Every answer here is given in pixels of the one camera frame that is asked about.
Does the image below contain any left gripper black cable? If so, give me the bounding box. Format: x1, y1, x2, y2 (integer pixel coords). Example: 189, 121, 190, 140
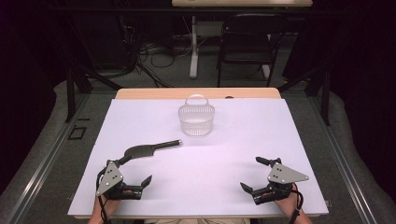
95, 168, 113, 224

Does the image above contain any black metal stand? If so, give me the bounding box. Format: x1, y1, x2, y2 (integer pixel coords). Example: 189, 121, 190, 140
64, 60, 124, 123
277, 60, 332, 127

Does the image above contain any aluminium floor rail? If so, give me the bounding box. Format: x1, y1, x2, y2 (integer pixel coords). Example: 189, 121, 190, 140
307, 92, 379, 224
4, 92, 92, 224

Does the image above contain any black folding chair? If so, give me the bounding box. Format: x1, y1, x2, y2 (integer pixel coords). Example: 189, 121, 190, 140
217, 12, 290, 89

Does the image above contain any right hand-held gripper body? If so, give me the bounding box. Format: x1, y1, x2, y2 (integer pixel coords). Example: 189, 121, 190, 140
250, 157, 310, 206

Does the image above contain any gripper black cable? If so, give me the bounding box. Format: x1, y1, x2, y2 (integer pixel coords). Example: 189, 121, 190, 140
288, 182, 305, 224
95, 168, 113, 224

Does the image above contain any white plastic basket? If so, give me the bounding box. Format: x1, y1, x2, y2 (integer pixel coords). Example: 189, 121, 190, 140
177, 93, 216, 137

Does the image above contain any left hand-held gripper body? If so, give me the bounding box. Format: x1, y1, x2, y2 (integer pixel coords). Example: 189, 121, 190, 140
95, 159, 143, 201

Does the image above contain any white-legged background desk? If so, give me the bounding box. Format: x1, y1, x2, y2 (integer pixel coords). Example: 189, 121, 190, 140
171, 0, 314, 79

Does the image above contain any white table mat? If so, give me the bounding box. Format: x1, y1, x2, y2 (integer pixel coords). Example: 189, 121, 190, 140
67, 97, 330, 217

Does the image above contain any person's left hand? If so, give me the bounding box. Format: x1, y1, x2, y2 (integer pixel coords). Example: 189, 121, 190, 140
92, 195, 121, 219

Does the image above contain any bundle of black floor cables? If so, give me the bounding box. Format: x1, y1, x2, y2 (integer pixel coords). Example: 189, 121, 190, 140
132, 40, 177, 89

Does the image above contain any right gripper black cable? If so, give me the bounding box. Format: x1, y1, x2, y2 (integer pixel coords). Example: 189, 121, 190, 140
288, 182, 305, 224

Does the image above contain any person's right hand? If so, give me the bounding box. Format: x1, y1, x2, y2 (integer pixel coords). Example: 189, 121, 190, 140
275, 182, 302, 219

